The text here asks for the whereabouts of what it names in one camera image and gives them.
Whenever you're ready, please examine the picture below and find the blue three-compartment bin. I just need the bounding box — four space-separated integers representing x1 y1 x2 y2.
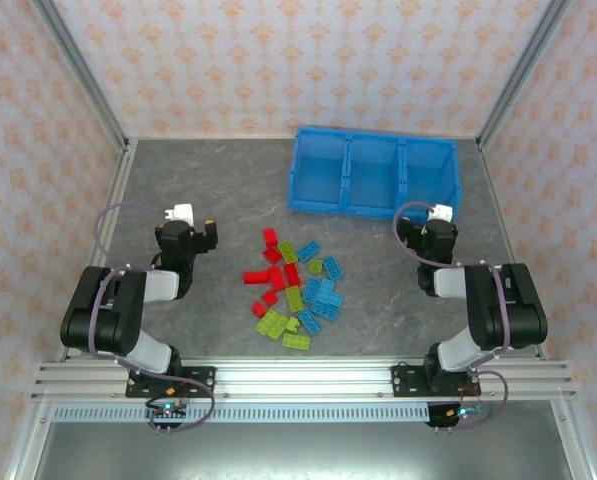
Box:
286 124 462 226

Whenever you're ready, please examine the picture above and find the small electronics board with LED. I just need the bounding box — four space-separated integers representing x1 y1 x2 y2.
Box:
145 399 189 431
425 402 487 431

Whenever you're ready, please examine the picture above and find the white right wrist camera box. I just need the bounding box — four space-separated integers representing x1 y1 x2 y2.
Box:
425 202 455 224

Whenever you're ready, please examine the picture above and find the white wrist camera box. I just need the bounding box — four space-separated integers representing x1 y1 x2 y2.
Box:
161 202 196 227
425 202 455 224

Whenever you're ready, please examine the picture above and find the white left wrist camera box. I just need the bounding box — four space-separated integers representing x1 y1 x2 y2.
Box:
161 202 196 227

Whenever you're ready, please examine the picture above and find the aluminium side rail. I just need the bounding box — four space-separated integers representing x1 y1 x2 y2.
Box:
55 138 140 362
476 139 550 362

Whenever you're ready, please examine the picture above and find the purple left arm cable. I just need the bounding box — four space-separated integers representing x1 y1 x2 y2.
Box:
88 201 216 435

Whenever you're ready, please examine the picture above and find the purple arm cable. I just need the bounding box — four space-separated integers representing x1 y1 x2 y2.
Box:
88 201 216 435
393 201 509 432

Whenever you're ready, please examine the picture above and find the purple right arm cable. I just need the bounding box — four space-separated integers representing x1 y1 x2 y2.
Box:
393 201 509 432

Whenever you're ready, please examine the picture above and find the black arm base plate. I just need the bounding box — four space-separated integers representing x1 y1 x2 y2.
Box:
390 363 485 400
124 365 217 399

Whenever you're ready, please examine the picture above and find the long aluminium mounting rail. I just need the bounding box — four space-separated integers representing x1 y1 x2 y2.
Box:
31 356 578 401

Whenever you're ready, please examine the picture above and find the aluminium frame post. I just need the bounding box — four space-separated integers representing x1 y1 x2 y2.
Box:
30 0 132 154
475 0 577 153

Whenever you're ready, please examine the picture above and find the slotted grey cable duct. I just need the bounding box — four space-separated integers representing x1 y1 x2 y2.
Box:
51 403 432 424

